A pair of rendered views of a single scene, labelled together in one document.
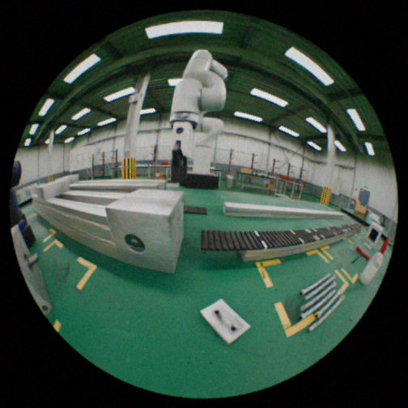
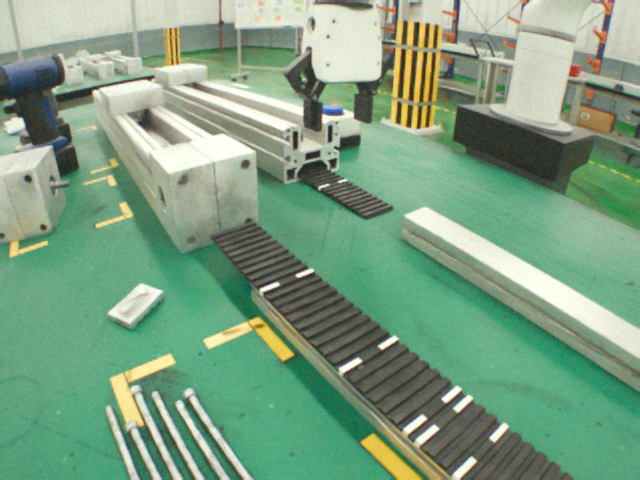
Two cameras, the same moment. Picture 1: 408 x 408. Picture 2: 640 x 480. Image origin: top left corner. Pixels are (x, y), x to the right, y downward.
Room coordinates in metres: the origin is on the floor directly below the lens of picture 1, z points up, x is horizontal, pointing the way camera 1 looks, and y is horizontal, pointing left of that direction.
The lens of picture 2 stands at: (0.03, -0.33, 1.01)
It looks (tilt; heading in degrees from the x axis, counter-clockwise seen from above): 32 degrees down; 55
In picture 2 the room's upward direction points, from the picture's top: 2 degrees clockwise
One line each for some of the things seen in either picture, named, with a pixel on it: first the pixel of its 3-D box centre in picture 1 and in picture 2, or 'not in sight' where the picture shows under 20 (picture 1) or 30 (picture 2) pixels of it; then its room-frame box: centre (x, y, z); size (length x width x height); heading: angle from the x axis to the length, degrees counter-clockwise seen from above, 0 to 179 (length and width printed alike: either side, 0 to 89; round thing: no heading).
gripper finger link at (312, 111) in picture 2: (176, 169); (305, 106); (0.29, 0.08, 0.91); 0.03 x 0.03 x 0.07; 3
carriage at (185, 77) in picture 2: (66, 182); (179, 78); (0.31, 0.78, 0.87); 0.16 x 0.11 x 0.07; 92
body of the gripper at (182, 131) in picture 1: (182, 140); (341, 38); (0.34, 0.08, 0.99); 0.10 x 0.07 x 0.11; 3
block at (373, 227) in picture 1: (372, 233); not in sight; (0.06, -0.86, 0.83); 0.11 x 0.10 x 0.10; 1
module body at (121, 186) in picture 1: (87, 191); (212, 107); (0.32, 0.53, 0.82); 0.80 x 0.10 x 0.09; 92
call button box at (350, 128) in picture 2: not in sight; (328, 128); (0.45, 0.26, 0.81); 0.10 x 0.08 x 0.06; 2
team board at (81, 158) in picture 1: (80, 168); (270, 26); (3.02, 5.53, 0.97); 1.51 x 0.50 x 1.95; 113
